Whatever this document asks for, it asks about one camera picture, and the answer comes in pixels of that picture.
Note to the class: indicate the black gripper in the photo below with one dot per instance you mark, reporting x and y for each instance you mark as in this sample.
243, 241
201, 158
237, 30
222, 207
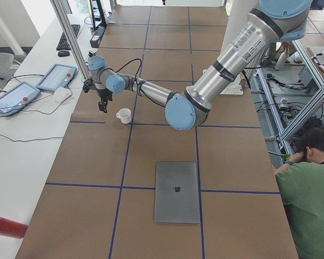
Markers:
104, 94

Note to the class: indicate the far teach pendant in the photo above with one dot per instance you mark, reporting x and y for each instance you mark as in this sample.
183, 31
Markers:
58, 76

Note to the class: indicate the aluminium frame post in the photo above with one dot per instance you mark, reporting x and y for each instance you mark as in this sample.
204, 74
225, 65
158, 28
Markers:
71, 38

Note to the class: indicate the white cup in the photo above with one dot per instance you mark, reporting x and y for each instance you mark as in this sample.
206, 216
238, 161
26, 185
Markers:
124, 115

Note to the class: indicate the black computer mouse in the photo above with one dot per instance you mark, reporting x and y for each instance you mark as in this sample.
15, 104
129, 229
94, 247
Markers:
63, 53

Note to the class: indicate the grey closed laptop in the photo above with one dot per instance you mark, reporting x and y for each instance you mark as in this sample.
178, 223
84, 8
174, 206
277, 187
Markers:
176, 196

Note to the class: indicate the black computer box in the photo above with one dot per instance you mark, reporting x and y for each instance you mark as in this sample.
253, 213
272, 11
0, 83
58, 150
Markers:
97, 37

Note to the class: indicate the near teach pendant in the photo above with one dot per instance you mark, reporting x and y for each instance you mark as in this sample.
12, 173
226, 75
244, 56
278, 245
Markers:
17, 98

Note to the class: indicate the teach pendant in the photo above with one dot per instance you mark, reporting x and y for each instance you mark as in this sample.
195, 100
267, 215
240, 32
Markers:
58, 76
17, 98

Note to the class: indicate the seated person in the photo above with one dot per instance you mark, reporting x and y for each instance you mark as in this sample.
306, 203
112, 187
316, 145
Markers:
301, 185

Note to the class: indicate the red bottle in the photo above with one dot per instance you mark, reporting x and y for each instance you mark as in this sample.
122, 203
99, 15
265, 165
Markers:
10, 228

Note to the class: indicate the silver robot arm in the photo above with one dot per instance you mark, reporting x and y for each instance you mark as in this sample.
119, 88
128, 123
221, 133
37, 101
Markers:
267, 22

